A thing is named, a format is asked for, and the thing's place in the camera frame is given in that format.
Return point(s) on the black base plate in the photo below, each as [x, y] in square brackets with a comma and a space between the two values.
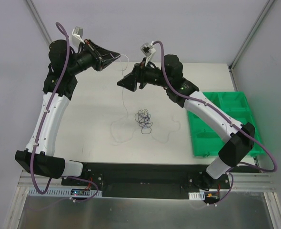
[120, 180]

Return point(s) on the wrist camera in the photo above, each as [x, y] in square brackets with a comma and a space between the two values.
[148, 50]
[76, 36]

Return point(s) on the green compartment tray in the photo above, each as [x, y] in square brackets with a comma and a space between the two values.
[205, 142]

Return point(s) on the aluminium frame post right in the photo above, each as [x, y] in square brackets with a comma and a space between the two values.
[251, 34]

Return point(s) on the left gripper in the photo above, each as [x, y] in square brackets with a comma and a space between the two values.
[95, 55]

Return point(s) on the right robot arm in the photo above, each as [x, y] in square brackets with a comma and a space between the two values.
[187, 95]

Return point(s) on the aluminium frame post left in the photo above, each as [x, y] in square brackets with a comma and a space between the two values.
[39, 22]

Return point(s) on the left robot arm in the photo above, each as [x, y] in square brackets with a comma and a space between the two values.
[38, 156]

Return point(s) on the aluminium frame post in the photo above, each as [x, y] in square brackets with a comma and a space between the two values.
[39, 22]
[251, 34]

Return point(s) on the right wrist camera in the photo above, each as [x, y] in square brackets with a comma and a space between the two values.
[148, 50]

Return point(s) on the white slotted cable duct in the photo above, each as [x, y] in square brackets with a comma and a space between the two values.
[196, 196]
[67, 192]

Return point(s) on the white slotted cable duct right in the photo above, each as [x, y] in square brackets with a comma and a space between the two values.
[196, 196]

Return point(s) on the white slotted cable duct left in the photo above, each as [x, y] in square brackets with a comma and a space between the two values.
[67, 192]

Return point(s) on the aluminium front rail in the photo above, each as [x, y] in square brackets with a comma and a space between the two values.
[26, 181]

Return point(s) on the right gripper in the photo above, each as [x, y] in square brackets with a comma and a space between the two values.
[139, 77]

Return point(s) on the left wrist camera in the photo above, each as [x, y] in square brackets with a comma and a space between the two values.
[76, 36]

